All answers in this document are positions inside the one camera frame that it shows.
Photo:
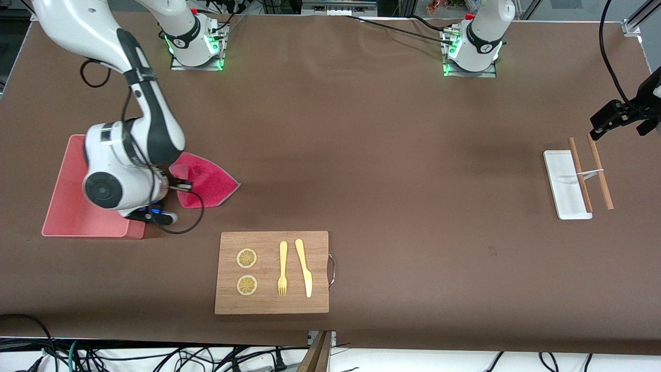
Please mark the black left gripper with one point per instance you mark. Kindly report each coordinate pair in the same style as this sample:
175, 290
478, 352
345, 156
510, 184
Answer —
636, 108

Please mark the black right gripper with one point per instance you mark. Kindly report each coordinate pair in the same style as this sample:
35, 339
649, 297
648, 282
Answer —
177, 184

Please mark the pink and grey cloth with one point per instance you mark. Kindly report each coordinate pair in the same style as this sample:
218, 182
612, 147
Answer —
211, 178

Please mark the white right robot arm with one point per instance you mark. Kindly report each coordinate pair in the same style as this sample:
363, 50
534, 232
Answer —
155, 129

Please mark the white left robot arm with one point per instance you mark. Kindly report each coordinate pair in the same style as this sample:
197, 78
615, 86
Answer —
485, 31

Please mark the wooden rod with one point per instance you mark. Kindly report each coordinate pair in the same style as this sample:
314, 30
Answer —
600, 173
581, 175

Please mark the white rack clip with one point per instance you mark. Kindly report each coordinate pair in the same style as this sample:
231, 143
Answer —
591, 173

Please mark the white rectangular tray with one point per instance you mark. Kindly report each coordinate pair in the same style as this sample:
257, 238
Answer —
563, 181

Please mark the toy lemon slice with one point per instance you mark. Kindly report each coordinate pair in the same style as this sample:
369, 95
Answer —
247, 258
247, 285

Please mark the pink plastic bin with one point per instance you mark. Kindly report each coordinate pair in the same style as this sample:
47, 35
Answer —
67, 206

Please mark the yellow plastic fork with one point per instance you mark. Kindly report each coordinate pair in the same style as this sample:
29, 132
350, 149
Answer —
282, 258

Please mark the bamboo cutting board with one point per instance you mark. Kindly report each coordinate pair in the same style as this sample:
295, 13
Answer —
268, 305

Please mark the yellow plastic knife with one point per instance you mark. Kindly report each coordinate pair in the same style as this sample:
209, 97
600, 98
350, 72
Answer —
304, 268

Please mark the grey metal box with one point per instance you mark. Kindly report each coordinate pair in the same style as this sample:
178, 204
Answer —
335, 6

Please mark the aluminium frame profile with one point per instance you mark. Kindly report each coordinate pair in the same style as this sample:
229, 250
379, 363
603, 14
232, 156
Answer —
634, 23

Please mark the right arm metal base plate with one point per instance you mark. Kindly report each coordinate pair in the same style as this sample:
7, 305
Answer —
219, 51

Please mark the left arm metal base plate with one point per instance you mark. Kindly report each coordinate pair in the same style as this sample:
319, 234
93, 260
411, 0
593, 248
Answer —
465, 74

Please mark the small metal bracket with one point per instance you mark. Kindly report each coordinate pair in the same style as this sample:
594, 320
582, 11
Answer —
333, 338

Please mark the wooden post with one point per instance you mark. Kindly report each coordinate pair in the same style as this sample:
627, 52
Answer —
316, 356

